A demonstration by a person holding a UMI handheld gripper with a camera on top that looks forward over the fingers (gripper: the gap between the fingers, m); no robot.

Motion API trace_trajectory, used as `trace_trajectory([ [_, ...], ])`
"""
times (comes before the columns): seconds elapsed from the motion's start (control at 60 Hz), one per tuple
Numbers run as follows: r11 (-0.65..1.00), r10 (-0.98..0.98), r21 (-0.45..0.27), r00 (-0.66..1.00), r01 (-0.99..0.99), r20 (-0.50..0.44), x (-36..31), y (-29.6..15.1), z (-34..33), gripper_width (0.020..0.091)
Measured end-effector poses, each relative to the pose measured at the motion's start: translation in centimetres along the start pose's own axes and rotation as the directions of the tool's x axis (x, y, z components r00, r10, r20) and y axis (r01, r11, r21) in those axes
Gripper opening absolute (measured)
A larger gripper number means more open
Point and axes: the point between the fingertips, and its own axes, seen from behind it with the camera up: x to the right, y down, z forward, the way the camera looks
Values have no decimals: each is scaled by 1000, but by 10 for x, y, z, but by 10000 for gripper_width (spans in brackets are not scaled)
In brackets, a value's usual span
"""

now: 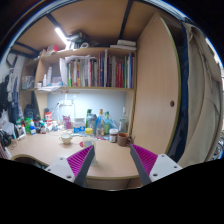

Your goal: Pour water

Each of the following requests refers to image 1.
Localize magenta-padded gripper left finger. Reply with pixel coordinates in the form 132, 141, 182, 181
44, 144, 97, 188

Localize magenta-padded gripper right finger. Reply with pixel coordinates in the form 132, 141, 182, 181
129, 143, 184, 187

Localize cream ceramic cup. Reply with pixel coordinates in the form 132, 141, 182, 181
59, 133, 74, 145

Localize brown ceramic mug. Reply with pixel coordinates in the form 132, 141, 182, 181
116, 132, 134, 148

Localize blue and white carton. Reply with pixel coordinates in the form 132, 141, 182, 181
73, 117, 86, 136

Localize magenta pouch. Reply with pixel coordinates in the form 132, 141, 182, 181
62, 114, 73, 130

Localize grey thermos flask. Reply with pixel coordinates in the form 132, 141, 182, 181
86, 113, 98, 134

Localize glass jar with white lid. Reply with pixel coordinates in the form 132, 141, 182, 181
109, 128, 120, 144

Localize tall clear bottle gold cap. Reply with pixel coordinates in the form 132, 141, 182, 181
96, 108, 106, 138

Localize tall clear glass bottle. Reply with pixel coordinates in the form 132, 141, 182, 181
118, 106, 130, 134

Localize slim green glass bottle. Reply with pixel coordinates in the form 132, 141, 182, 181
103, 111, 111, 136

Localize red and white can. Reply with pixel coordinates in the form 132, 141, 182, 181
44, 111, 54, 126

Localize wooden shelf unit with books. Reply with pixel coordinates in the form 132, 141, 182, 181
19, 39, 138, 136

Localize wooden wardrobe door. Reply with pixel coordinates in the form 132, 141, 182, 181
131, 13, 183, 156

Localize beige curtain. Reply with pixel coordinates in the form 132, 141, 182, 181
176, 21, 224, 168

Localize ceiling light strip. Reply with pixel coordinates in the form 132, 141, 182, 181
54, 26, 69, 46

